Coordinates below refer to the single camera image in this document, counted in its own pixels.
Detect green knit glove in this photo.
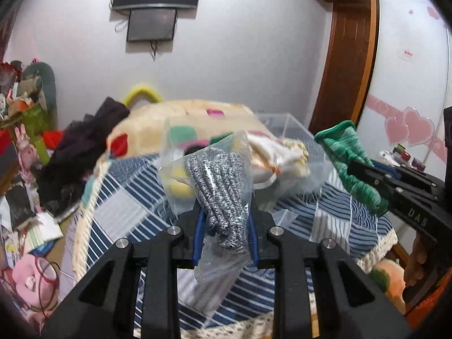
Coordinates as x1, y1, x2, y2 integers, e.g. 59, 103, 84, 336
314, 120, 389, 218

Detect white drawstring pouch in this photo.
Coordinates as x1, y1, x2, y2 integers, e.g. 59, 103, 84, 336
247, 131, 310, 190

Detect grey gloves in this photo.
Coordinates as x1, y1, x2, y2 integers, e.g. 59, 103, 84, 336
158, 130, 294, 283

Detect white suitcase with stickers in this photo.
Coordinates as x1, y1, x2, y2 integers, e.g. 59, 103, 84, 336
379, 143, 425, 172

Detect clear plastic storage bin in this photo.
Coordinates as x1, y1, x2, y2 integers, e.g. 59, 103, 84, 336
158, 112, 335, 216

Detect pink headphones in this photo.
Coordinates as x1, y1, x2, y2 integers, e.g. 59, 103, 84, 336
1, 254, 59, 314

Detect orange plush toy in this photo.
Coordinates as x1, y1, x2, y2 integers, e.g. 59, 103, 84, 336
368, 259, 406, 315

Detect blue white patterned tablecloth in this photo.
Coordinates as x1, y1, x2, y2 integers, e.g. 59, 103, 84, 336
59, 155, 397, 338

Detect brown wooden door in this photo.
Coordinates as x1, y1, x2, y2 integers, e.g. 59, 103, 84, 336
309, 0, 375, 134

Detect yellow round sponge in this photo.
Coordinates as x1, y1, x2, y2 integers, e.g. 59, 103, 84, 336
169, 167, 194, 199

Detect dark clothing pile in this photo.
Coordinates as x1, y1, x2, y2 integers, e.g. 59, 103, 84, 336
36, 97, 129, 217

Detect pink bunny plush toy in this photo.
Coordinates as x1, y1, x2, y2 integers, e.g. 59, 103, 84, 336
15, 124, 39, 184

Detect red flat box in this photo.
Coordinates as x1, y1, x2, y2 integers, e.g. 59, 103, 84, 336
0, 129, 12, 155

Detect green cardboard box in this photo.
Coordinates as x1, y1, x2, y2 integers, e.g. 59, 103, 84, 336
1, 106, 54, 139

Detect yellow curved plush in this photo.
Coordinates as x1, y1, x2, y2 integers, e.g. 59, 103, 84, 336
122, 83, 164, 108

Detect grey green plush toy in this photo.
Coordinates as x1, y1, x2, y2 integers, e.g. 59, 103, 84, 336
18, 61, 57, 112

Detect small black wall monitor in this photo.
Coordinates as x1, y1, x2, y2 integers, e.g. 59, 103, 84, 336
126, 8, 177, 42

